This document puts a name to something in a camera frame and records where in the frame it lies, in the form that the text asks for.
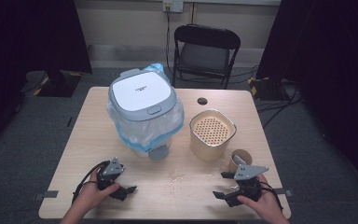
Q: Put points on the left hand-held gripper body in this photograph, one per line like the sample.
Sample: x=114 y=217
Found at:
x=112 y=170

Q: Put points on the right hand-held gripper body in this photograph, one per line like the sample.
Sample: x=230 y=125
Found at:
x=248 y=183

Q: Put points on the brown paper cup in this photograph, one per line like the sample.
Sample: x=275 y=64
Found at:
x=234 y=166

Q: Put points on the beige container with perforated strainer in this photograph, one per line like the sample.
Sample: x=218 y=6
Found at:
x=206 y=149

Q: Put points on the clear blue-edged plastic bin liner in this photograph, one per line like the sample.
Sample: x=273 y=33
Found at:
x=143 y=129

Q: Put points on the white grey pedal trash can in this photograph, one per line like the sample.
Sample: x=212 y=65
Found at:
x=141 y=91

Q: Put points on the person's right hand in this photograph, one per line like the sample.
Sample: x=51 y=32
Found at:
x=265 y=202

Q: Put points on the person's left hand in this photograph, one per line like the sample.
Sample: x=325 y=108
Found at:
x=91 y=193

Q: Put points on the grey tape strip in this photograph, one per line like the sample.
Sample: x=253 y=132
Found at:
x=288 y=192
x=48 y=194

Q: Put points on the black folding chair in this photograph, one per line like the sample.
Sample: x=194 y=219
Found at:
x=205 y=57

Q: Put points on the dark curtain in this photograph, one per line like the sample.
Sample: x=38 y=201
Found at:
x=329 y=62
x=18 y=46

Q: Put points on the white wall outlet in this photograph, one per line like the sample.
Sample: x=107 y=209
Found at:
x=173 y=5

